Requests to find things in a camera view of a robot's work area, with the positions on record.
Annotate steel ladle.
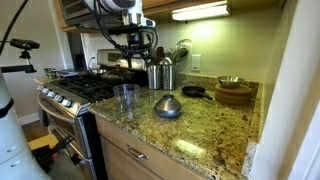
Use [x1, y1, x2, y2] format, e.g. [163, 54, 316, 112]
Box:
[161, 55, 175, 67]

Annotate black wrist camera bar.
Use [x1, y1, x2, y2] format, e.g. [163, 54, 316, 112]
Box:
[107, 24, 141, 36]

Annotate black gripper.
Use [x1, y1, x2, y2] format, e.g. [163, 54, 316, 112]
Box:
[127, 31, 148, 71]

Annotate steel range hood microwave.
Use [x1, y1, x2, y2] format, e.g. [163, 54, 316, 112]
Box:
[54, 0, 125, 33]

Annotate small steel bowl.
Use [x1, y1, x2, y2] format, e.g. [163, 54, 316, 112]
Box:
[217, 75, 246, 89]

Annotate clear food processor chamber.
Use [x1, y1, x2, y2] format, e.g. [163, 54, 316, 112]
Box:
[112, 83, 141, 112]

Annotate grey food processor lid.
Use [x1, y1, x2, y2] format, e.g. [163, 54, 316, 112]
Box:
[153, 93, 184, 119]

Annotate wooden base cabinet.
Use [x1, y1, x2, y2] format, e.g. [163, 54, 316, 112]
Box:
[94, 114, 209, 180]

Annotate white rounded machine housing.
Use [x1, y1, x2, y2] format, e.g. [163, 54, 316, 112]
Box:
[0, 68, 52, 180]

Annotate thin black camera cable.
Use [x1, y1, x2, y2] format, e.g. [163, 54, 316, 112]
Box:
[0, 0, 30, 56]

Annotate under cabinet light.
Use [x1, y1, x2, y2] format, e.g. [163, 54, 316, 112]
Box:
[171, 0, 232, 22]

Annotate metal drawer handle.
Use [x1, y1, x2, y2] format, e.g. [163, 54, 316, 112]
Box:
[126, 145, 150, 160]

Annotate stainless steel gas stove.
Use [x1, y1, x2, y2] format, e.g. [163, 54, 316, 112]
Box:
[34, 48, 148, 180]

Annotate black tripod mount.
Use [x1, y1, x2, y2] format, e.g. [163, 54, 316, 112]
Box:
[0, 49, 38, 75]

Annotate wooden cutting board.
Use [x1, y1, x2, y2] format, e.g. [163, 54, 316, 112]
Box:
[214, 83, 253, 107]

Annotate perforated steel utensil holder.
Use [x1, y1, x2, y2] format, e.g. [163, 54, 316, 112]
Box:
[147, 64, 163, 91]
[161, 64, 178, 91]

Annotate steel frying pan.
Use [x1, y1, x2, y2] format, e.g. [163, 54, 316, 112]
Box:
[99, 68, 137, 85]

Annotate yellow flat object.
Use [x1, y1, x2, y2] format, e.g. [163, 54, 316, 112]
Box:
[27, 133, 60, 152]

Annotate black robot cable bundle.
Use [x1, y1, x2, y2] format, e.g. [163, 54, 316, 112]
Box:
[92, 0, 160, 62]

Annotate small glass jars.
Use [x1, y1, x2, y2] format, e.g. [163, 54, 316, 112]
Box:
[43, 67, 58, 80]

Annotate small black skillet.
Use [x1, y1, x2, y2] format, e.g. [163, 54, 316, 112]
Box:
[181, 85, 214, 101]

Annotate dark wooden spatula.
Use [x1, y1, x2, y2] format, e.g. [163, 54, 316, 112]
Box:
[154, 46, 165, 66]

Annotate black camera on tripod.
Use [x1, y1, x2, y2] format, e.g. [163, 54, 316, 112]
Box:
[9, 38, 41, 52]

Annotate white wall outlet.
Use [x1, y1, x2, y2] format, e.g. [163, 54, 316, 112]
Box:
[190, 54, 202, 72]

